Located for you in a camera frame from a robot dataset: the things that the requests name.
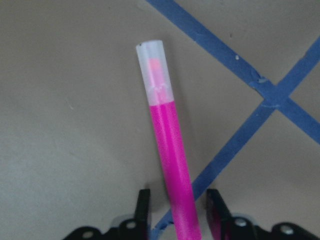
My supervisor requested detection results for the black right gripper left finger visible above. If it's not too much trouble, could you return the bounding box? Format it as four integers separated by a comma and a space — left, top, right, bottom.
65, 188, 151, 240

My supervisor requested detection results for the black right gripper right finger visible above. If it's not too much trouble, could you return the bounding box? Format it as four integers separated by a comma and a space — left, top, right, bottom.
206, 189, 319, 240

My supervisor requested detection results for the pink highlighter pen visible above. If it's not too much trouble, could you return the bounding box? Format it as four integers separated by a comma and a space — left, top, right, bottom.
136, 40, 202, 240

